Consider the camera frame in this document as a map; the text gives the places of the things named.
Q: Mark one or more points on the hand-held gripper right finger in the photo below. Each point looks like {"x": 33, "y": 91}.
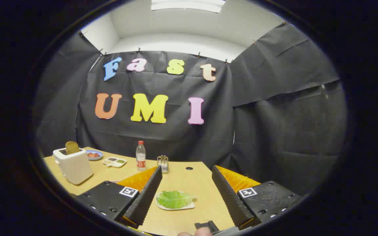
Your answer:
{"x": 228, "y": 196}

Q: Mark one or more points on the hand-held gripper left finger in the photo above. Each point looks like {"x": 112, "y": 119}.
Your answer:
{"x": 144, "y": 196}

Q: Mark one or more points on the green lettuce leaf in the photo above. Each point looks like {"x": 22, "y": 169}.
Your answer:
{"x": 174, "y": 199}

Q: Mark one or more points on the brown bread slice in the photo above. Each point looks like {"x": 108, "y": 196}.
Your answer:
{"x": 72, "y": 148}

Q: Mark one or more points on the white plate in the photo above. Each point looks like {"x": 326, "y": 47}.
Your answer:
{"x": 190, "y": 206}

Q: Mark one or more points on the clear bottle red cap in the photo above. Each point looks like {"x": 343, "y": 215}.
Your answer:
{"x": 140, "y": 157}

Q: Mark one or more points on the white divided tray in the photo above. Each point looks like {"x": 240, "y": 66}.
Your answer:
{"x": 114, "y": 162}

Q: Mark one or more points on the blue plate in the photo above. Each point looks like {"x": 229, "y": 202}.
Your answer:
{"x": 97, "y": 158}

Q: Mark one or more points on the red sliced food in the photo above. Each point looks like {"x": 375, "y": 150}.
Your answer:
{"x": 93, "y": 154}

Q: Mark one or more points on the white toaster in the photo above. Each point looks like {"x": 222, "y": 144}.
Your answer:
{"x": 75, "y": 167}

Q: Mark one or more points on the black backdrop cloth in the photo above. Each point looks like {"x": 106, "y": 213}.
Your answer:
{"x": 274, "y": 131}

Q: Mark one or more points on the ceiling light panel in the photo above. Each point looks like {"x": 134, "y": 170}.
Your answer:
{"x": 187, "y": 5}

